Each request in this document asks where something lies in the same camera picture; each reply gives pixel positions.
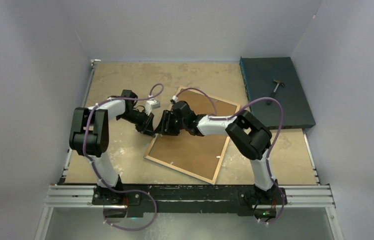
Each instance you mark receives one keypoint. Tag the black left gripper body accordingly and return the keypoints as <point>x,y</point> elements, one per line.
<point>141,120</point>

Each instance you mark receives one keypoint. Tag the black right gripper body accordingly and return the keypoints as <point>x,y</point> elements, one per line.
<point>176,124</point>

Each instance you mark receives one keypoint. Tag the brown backing board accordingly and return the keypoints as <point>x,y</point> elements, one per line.
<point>190,152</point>

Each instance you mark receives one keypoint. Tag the blue wooden picture frame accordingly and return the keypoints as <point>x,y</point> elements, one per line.
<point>220,165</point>

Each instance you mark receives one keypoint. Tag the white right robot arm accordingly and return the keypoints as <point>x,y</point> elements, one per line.
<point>252,139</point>

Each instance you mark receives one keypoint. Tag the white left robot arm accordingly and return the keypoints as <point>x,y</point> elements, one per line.
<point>89,137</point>

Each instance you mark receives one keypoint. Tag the dark grey flat box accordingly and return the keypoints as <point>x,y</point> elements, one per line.
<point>258,75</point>

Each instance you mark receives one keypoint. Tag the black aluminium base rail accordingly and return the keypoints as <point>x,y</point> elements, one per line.
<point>243,200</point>

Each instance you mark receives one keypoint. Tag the claw hammer with grey handle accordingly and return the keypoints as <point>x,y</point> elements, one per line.
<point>278,84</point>

